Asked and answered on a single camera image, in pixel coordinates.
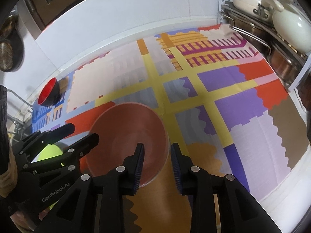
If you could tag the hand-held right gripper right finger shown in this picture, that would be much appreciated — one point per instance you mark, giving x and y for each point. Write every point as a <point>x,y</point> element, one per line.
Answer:
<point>176,172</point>

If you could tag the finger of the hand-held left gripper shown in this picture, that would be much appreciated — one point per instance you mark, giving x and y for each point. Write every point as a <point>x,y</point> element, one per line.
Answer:
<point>55,133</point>
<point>80,145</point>

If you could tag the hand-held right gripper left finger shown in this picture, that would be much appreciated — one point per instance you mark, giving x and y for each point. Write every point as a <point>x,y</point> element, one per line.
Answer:
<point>138,172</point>

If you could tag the green plate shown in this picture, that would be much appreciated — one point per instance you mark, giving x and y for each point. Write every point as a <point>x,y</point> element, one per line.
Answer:
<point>51,153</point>

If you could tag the red and black bowl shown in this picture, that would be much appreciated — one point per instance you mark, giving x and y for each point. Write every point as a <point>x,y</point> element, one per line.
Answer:
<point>47,91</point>

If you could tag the pink bowl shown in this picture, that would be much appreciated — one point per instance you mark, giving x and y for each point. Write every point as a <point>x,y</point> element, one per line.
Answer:
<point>121,131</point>

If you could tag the person's left forearm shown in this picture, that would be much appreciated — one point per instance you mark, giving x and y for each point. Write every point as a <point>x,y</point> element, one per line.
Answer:
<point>7,174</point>

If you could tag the tall chrome pull-out faucet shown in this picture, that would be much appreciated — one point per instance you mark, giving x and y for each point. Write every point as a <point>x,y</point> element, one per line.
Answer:
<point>20,125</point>

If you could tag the black frying pan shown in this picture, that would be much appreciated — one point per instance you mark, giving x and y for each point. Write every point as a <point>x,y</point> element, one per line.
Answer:
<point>8,55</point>

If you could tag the colourful patchwork mat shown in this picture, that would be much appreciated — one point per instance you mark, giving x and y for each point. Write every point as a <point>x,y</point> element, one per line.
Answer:
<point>218,89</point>

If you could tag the small copper ladle pot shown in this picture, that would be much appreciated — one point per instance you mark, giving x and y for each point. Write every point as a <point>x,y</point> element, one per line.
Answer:
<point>11,24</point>

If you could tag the brown framed window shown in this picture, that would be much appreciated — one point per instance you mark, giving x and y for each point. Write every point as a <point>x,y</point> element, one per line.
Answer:
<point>43,2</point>

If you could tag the copper brown pot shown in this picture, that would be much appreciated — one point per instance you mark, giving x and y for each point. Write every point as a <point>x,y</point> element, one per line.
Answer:
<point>281,63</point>

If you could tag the steel pot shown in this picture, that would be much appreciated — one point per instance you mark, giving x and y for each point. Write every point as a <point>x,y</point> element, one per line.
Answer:
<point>250,32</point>

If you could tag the metal pot shelf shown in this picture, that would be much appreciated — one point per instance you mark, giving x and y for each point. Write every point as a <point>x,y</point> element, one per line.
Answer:
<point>224,7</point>

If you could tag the cream pot with lid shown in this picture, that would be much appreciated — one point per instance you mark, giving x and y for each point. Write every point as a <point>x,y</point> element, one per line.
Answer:
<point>245,1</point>

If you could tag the cream ceramic kettle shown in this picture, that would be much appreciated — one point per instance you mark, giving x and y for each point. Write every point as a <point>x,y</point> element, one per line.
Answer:
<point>291,26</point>

